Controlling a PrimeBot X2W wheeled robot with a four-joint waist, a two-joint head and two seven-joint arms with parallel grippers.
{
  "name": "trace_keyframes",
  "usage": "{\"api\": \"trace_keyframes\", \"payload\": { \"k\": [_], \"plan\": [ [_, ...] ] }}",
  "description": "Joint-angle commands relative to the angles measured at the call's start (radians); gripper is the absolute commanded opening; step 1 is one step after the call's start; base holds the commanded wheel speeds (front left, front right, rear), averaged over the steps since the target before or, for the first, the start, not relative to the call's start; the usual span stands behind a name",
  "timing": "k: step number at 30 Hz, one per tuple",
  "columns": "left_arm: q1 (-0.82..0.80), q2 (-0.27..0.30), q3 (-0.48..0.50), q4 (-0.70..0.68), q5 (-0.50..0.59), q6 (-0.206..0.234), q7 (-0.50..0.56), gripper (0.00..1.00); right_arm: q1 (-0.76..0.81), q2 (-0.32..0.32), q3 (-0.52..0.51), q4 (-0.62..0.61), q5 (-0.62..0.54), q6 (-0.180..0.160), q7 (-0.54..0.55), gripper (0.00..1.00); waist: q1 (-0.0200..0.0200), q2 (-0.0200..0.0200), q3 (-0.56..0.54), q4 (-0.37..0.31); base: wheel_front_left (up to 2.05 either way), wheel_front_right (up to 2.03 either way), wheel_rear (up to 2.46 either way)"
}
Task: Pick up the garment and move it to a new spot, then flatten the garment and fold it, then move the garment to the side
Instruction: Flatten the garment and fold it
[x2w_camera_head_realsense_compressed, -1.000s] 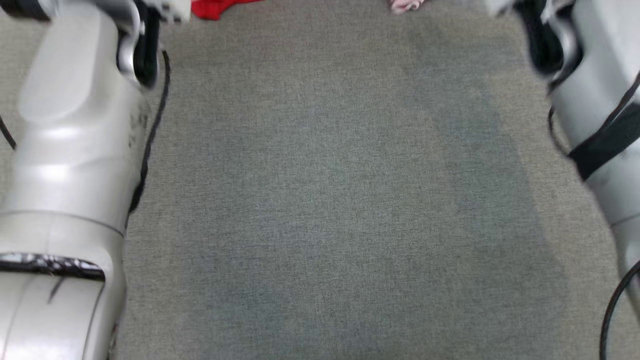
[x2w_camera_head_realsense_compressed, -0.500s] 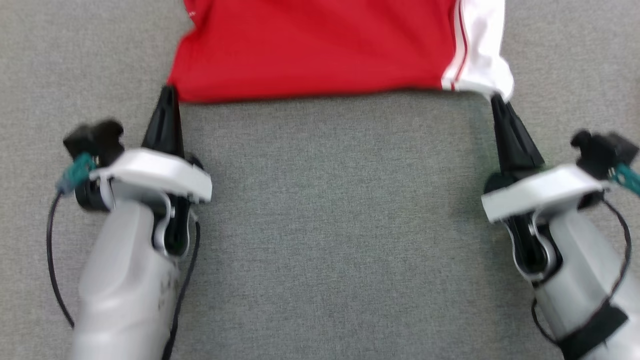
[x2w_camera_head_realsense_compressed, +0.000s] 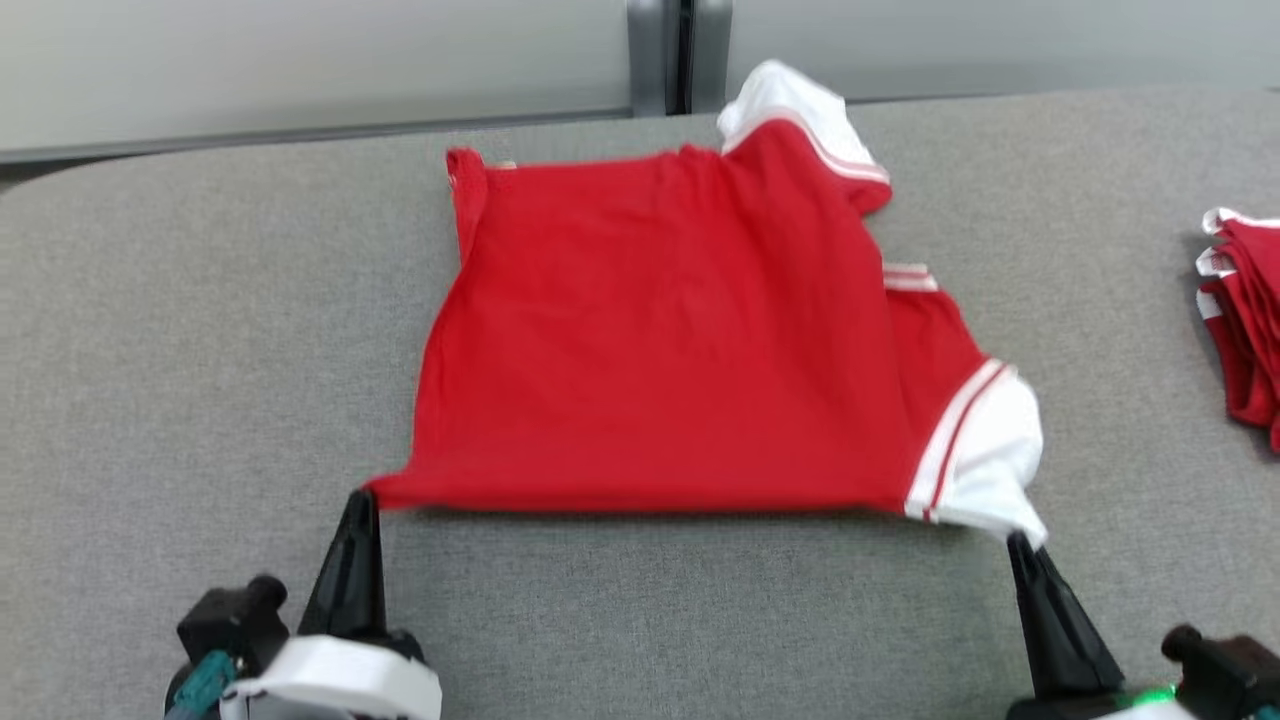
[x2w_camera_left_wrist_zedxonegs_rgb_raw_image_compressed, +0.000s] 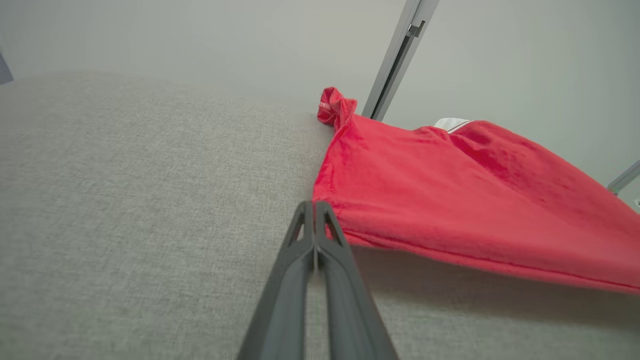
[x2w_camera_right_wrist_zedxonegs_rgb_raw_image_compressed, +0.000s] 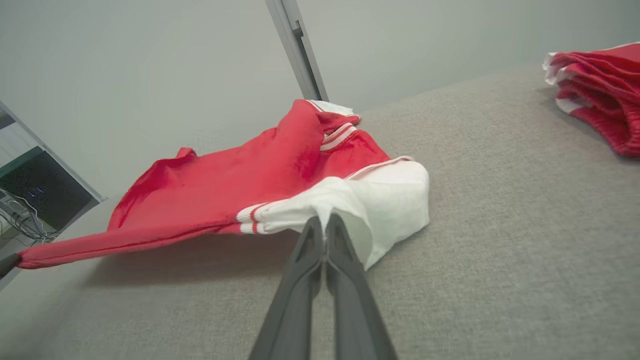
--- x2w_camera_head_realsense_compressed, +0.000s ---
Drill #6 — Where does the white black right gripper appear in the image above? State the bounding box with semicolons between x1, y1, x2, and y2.
1005;535;1206;720

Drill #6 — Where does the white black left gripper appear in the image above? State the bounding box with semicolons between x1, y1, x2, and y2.
218;490;443;720

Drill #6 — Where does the red shorts white stripe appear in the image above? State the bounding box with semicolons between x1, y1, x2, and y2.
1195;207;1280;456

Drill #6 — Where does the red white t-shirt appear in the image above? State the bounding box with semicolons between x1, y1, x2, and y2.
365;60;1049;549

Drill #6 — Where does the left arm cable teal plug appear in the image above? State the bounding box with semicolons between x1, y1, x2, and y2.
165;650;238;720

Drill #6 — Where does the grey door post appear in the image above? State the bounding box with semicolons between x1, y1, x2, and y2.
690;0;733;113
627;0;683;116

